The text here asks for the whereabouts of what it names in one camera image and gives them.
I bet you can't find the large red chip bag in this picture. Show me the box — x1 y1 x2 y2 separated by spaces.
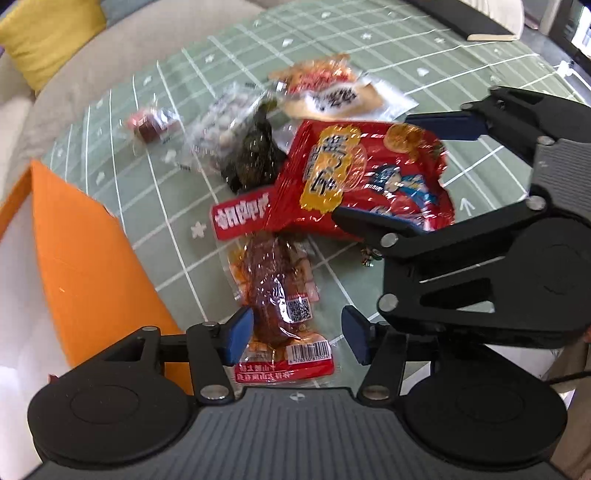
264 120 455 238

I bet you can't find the small pink brown candy packet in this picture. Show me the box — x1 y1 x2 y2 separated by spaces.
125 107 180 145

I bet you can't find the dark seaweed snack packet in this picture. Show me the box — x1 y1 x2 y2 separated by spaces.
221 100 287 194

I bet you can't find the yellow cushion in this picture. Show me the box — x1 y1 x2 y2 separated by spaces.
1 1 106 93

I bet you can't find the clear bag of white balls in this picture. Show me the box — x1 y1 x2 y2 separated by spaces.
180 83 267 171

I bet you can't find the red meat snack packet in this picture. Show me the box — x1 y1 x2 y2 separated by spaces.
211 188 335 385

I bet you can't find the black notebook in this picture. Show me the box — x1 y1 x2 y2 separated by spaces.
408 0 517 42

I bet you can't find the orange storage box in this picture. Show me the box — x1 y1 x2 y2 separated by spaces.
1 160 181 479

